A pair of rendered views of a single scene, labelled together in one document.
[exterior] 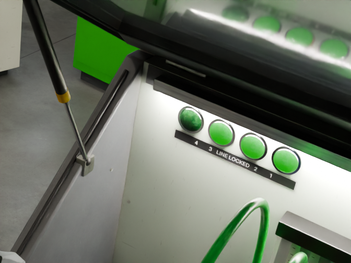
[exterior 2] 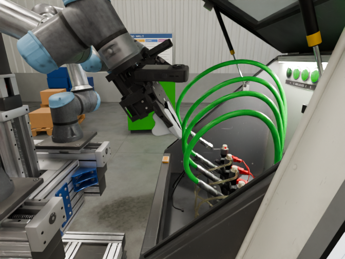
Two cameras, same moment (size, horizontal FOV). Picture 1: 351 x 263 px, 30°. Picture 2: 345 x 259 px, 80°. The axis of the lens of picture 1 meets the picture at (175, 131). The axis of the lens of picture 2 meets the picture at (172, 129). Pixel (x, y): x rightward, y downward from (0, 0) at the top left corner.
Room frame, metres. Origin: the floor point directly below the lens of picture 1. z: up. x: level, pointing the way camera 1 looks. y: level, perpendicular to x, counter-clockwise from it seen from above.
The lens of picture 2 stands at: (0.23, -0.68, 1.43)
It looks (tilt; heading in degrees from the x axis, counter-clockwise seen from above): 19 degrees down; 69
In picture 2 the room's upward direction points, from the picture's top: straight up
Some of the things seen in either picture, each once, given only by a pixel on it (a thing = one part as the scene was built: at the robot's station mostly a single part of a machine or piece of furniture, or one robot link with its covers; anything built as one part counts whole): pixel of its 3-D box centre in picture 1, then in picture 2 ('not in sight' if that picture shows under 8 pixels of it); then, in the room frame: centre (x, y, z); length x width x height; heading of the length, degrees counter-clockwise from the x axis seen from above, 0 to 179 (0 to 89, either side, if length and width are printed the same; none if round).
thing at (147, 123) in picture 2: not in sight; (151, 97); (1.35, 3.61, 0.65); 0.95 x 0.86 x 1.30; 165
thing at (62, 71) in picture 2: not in sight; (72, 87); (-0.42, 6.62, 0.61); 1.26 x 0.48 x 1.22; 157
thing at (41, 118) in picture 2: not in sight; (57, 109); (-0.59, 4.37, 0.39); 1.20 x 0.85 x 0.79; 79
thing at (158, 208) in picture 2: not in sight; (161, 202); (0.44, 0.01, 0.87); 0.62 x 0.04 x 0.16; 66
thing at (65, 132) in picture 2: not in sight; (66, 128); (0.07, 0.47, 1.09); 0.15 x 0.15 x 0.10
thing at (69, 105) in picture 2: not in sight; (64, 106); (0.08, 0.48, 1.20); 0.13 x 0.12 x 0.14; 43
